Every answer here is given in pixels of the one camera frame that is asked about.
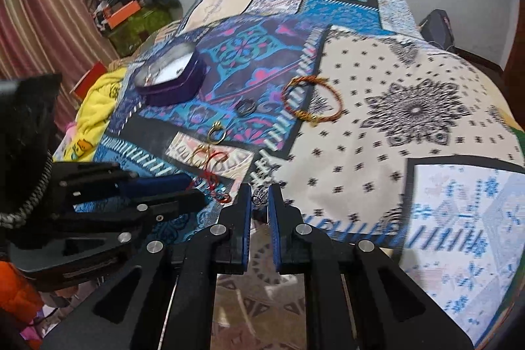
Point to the red box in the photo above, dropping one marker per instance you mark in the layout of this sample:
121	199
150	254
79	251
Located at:
88	79

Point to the orange cloth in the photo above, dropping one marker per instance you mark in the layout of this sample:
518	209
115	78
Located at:
16	292

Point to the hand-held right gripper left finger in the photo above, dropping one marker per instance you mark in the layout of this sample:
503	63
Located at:
246	218

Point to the green bag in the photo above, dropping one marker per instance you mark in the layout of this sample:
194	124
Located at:
135	32

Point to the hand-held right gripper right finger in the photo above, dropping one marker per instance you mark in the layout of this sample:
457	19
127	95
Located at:
273	229

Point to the red hoop earring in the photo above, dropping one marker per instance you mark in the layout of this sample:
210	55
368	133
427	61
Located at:
224	158

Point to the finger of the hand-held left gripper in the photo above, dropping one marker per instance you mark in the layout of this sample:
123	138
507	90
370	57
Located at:
176	206
156	182

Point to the orange gold bangle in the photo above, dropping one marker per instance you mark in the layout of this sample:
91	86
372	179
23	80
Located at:
289	106

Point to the purple jewelry box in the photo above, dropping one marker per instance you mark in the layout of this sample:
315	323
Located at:
172	75

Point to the yellow printed cloth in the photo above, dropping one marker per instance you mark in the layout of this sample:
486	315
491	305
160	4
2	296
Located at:
98	100

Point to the striped curtain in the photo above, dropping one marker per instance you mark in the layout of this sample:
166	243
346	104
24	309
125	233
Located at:
37	5

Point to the orange box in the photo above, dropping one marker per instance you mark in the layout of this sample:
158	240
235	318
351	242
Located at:
123	13

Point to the small silver earring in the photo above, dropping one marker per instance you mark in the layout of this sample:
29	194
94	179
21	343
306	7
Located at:
260	197

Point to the dark grey bag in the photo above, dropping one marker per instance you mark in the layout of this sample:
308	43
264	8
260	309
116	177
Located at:
439	28

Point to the gold hoop earring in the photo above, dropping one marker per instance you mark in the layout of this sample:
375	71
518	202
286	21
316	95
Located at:
196	156

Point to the patchwork printed blanket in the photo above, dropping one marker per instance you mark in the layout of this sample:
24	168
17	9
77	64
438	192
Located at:
369	153

